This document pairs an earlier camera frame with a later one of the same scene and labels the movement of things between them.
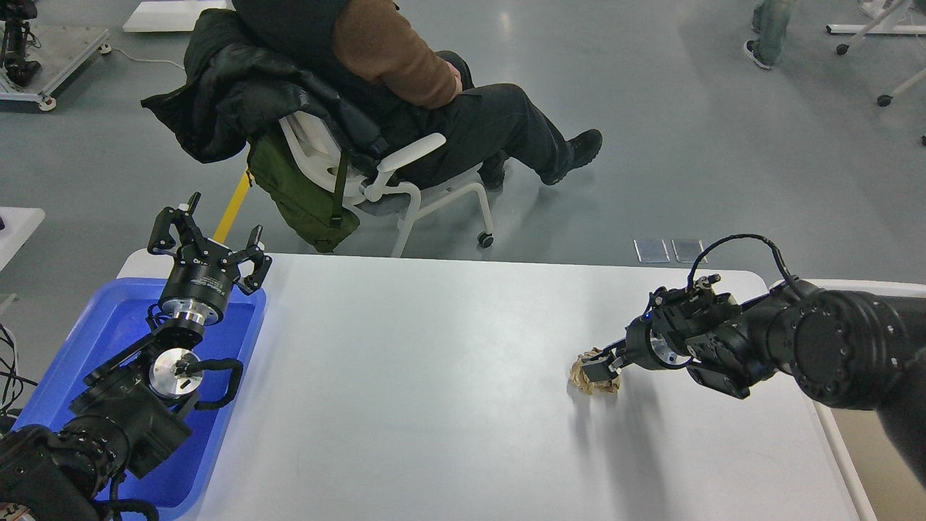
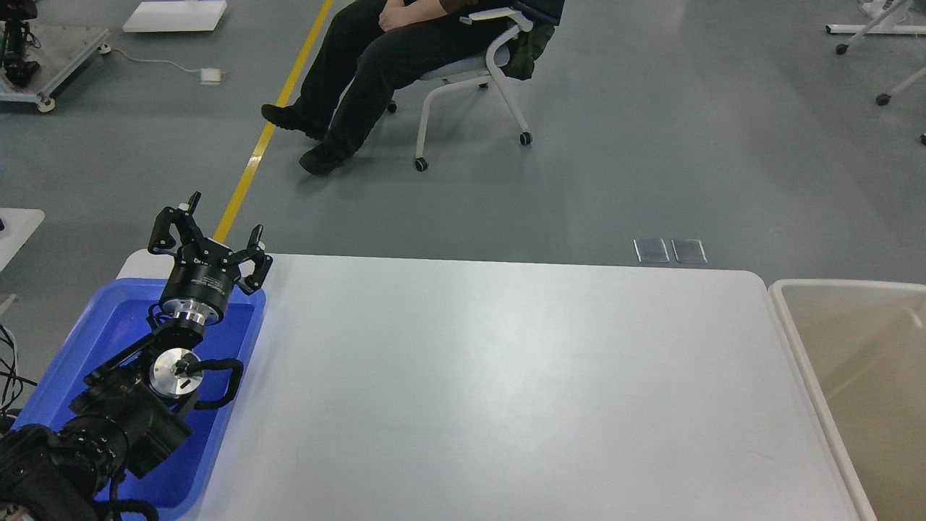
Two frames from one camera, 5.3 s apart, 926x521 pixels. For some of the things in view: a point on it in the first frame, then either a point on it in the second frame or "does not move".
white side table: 19,223 does not move
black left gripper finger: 161,239 does not move
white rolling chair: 377,192 -> 488,67
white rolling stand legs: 888,14 does not move
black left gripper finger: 252,253 does not move
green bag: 311,208 -> 524,48
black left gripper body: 199,283 does not move
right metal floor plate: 686,251 does not move
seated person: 411,90 -> 377,48
